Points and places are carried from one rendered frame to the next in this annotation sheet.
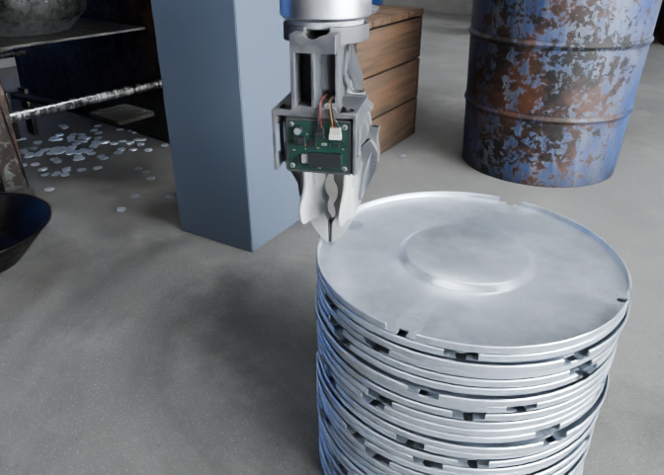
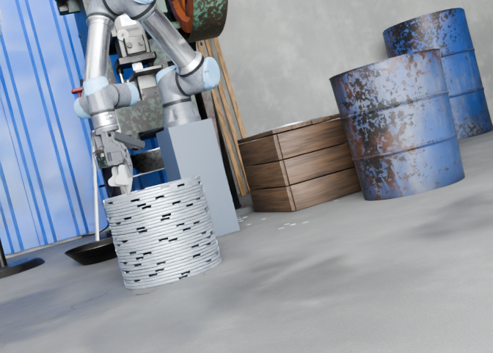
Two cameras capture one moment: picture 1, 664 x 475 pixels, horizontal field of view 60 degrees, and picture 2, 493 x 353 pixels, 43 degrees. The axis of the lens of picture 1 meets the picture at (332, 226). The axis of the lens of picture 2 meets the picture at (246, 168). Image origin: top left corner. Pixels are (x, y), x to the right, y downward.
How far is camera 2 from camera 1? 167 cm
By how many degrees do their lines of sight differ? 42
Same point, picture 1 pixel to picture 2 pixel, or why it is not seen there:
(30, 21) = (155, 161)
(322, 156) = (101, 161)
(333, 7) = (97, 124)
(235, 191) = not seen: hidden behind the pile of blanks
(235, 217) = not seen: hidden behind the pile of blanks
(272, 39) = (196, 142)
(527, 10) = (340, 100)
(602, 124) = (403, 153)
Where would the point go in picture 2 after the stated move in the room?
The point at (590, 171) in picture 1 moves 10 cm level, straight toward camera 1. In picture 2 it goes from (411, 184) to (390, 191)
